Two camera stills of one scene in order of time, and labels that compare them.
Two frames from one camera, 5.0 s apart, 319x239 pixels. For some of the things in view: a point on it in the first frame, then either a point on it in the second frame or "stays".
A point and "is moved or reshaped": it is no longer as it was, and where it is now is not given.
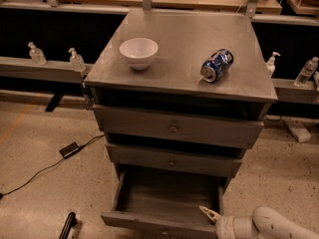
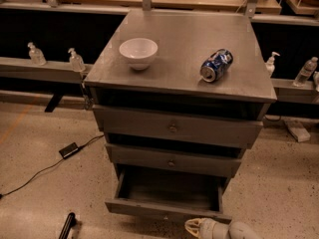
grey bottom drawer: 167,199 is moved or reshaped
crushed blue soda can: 216,67 stays
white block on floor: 298,130 stays
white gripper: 224,225 → 211,230
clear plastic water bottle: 306,73 stays
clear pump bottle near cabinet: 77,62 stays
